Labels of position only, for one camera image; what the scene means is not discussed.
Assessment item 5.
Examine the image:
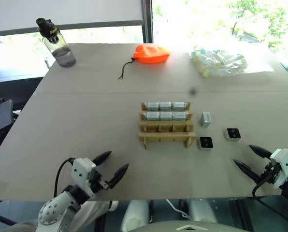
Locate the dark side desk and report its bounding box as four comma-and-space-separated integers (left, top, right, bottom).
0, 67, 47, 107

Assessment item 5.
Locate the white roller blind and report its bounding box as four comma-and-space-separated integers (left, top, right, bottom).
0, 0, 144, 39

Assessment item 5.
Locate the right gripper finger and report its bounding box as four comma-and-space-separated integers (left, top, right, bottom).
248, 144, 273, 159
233, 159, 262, 182

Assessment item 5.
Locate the grey chair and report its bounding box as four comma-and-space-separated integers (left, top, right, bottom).
0, 99, 14, 131

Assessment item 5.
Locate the clear water bottle black lid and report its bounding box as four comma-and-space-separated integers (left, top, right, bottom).
36, 17, 76, 68

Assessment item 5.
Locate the white rounded robot leg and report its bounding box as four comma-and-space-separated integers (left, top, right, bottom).
121, 200, 151, 232
188, 199, 218, 224

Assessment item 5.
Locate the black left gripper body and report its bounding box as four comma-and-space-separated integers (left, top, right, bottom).
90, 168, 111, 193

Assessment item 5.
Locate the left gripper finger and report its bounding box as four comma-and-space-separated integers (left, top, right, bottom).
108, 163, 130, 189
92, 151, 113, 166

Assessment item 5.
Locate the wooden rack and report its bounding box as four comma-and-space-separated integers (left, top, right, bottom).
138, 101, 197, 149

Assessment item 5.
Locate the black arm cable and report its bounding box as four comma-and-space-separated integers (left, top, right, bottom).
252, 176, 288, 225
53, 157, 76, 198

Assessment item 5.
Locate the orange drawstring pouch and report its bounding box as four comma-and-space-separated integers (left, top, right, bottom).
118, 44, 171, 80

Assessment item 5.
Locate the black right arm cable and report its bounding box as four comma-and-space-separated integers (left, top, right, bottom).
252, 176, 288, 225

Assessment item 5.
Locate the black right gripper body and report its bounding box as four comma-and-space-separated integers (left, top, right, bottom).
259, 161, 280, 186

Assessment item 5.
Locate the clear plastic bag of tubes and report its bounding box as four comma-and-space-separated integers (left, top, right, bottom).
189, 47, 275, 78

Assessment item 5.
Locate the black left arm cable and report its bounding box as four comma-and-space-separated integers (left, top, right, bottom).
53, 157, 76, 198

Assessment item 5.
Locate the grey rounded robot torso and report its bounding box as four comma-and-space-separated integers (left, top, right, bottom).
128, 218, 247, 232

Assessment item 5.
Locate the white cable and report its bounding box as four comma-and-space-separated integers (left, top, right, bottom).
165, 199, 192, 219

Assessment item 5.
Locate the dark window frame post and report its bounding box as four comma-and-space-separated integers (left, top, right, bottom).
141, 0, 154, 44

